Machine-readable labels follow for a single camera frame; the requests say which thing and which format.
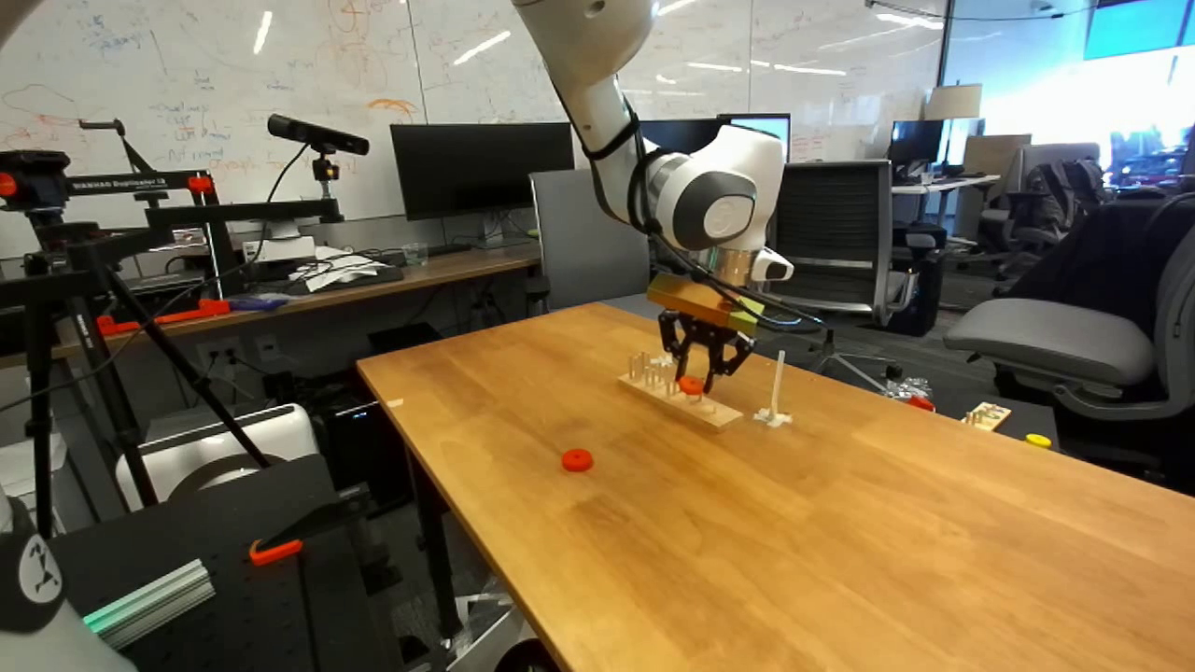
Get black cap with logo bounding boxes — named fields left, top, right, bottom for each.
left=0, top=492, right=70, bottom=635

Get red bar clamp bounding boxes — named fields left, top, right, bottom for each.
left=92, top=297, right=236, bottom=345

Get aluminium bar with green light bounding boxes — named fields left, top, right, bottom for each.
left=76, top=558, right=216, bottom=655

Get blue wall screen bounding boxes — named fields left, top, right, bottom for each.
left=1079, top=0, right=1195, bottom=65

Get grey office chair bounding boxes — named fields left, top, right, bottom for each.
left=941, top=219, right=1195, bottom=496
left=531, top=165, right=657, bottom=315

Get white box appliance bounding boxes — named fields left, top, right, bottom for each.
left=111, top=399, right=321, bottom=516

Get black bar camera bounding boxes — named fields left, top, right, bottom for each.
left=264, top=114, right=372, bottom=162

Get white crumpled papers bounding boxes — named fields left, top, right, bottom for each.
left=287, top=252, right=391, bottom=298

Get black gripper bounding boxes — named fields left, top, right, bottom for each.
left=655, top=309, right=760, bottom=397

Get tan wrist camera box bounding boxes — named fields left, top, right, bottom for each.
left=643, top=274, right=764, bottom=336

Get dark grey cart top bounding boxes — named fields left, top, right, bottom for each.
left=48, top=451, right=378, bottom=672

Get wooden stand with clear pegs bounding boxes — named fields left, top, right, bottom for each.
left=616, top=351, right=748, bottom=432

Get black rig with red knobs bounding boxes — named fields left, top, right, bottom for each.
left=0, top=115, right=348, bottom=309

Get beige lamp shade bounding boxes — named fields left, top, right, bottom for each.
left=923, top=81, right=986, bottom=124

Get black table leg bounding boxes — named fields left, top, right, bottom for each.
left=406, top=451, right=467, bottom=646

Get lit computer monitor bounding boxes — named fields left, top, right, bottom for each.
left=718, top=107, right=795, bottom=165

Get black camera tripod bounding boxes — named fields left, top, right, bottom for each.
left=16, top=239, right=277, bottom=542

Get blue small object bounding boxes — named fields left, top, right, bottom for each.
left=229, top=292, right=290, bottom=317

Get black mesh office chair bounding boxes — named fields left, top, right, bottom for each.
left=764, top=157, right=900, bottom=317

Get tan card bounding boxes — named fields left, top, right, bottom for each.
left=956, top=399, right=1016, bottom=439

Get wooden office desk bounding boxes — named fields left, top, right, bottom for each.
left=88, top=243, right=544, bottom=346

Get white peg stand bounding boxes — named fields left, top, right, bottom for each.
left=752, top=346, right=795, bottom=432

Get orange black bar clamp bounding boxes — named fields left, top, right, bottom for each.
left=243, top=483, right=382, bottom=572

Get black computer monitor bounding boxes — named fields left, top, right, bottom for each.
left=388, top=120, right=574, bottom=223

